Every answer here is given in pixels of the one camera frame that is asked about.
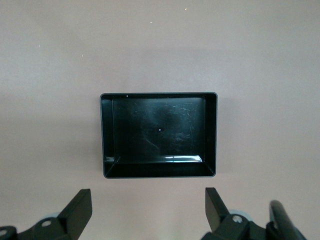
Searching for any black plastic box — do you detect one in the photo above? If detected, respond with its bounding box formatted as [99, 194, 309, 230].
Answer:
[99, 91, 219, 180]

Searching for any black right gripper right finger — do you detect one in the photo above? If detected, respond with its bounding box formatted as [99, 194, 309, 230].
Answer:
[199, 187, 270, 240]

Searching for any brown table cover sheet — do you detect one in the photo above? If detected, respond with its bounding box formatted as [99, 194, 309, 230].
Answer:
[0, 0, 320, 240]

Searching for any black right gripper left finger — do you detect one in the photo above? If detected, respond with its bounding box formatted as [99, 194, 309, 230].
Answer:
[0, 188, 93, 240]

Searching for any black cable on right wrist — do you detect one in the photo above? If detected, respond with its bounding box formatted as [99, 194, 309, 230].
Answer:
[265, 199, 309, 240]

